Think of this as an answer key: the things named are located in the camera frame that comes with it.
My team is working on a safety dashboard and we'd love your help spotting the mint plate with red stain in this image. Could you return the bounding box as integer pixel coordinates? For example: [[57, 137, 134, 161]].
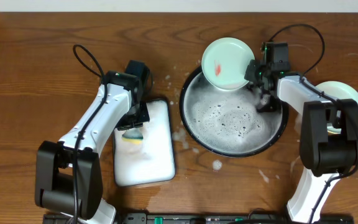
[[201, 37, 255, 90]]

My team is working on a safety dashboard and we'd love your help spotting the rectangular tray of soap foam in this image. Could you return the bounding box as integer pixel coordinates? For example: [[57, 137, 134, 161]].
[[113, 100, 175, 187]]

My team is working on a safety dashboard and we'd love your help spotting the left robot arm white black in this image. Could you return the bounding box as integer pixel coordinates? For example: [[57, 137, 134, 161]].
[[35, 68, 150, 223]]

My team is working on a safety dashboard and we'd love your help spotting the mint green plate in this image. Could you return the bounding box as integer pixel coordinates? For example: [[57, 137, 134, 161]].
[[314, 80, 358, 135]]

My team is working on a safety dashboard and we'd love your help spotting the black base rail with buttons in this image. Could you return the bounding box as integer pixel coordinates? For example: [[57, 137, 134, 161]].
[[42, 212, 355, 224]]

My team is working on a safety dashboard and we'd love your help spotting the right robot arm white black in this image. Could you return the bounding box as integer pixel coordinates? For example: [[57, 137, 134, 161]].
[[245, 60, 358, 223]]

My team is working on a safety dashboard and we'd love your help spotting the green yellow sponge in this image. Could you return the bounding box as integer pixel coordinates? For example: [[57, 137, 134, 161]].
[[121, 128, 144, 144]]

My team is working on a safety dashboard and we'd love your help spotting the round black metal tray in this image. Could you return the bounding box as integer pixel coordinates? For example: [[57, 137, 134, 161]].
[[179, 67, 289, 157]]

